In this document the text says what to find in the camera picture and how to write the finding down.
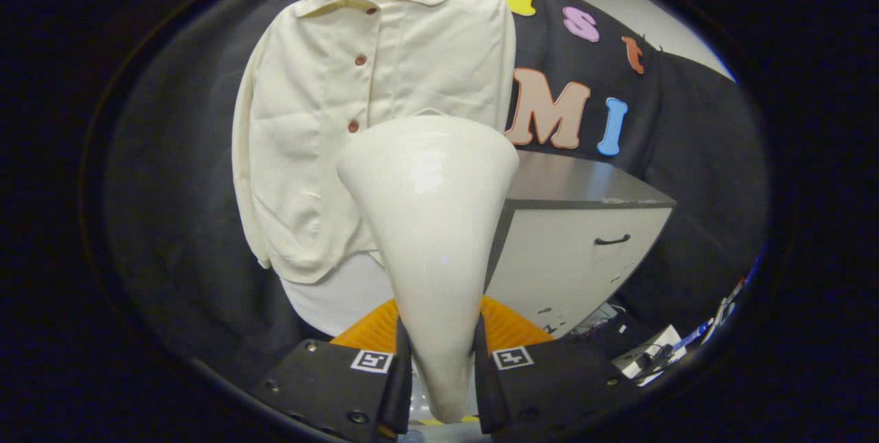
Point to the black backdrop cloth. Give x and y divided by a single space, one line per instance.
172 189

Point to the white garment steamer head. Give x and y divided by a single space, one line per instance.
429 223

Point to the cream button shirt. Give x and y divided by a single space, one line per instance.
309 120

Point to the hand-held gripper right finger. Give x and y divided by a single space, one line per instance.
549 388

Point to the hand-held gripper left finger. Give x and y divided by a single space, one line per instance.
329 388

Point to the grey cabinet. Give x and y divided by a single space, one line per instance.
570 257

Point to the small white box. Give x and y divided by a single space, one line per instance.
663 343

